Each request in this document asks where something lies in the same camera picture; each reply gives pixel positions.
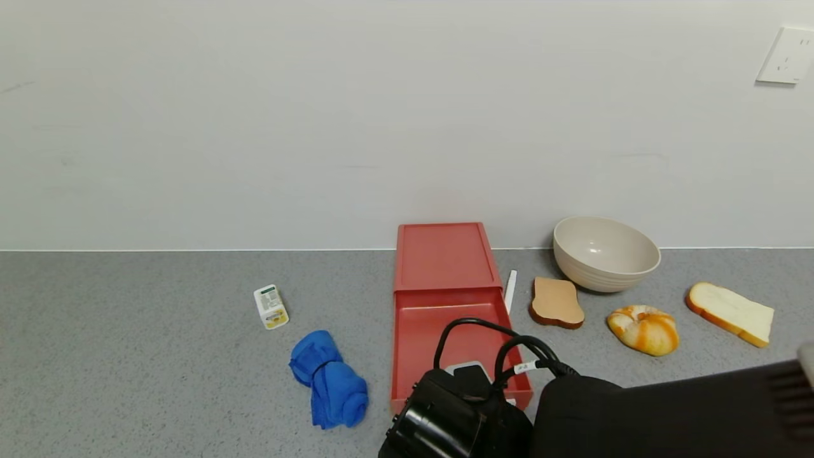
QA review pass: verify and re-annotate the small white yellow carton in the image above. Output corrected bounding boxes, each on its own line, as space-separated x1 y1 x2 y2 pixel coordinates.
253 284 290 331

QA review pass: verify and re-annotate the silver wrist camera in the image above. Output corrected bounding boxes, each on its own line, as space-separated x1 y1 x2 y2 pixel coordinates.
444 360 494 390

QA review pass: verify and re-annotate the red drawer with white handle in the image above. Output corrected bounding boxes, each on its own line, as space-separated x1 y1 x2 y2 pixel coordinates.
389 286 534 415

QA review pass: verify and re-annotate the blue rolled cloth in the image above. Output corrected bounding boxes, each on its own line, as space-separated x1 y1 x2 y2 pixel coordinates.
289 330 369 429

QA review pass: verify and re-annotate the orange swirl bread roll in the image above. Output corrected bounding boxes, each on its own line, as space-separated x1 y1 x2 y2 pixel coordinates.
605 305 680 357

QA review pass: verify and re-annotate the black cable with white label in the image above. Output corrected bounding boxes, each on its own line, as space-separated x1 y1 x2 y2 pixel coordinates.
493 335 581 390

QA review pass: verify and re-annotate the white bread slice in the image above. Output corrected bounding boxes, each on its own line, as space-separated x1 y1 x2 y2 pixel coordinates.
685 282 775 349

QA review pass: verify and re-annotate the beige ribbed bowl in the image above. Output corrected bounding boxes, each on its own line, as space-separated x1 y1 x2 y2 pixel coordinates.
552 216 661 294

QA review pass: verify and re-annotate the white wall socket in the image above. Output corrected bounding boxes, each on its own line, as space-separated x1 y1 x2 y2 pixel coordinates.
755 27 814 85

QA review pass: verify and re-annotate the brown toast slice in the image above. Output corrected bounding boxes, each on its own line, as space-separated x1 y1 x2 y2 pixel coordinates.
528 277 585 330

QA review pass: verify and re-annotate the black camera cable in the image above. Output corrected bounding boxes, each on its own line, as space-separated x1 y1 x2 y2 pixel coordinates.
434 317 541 373

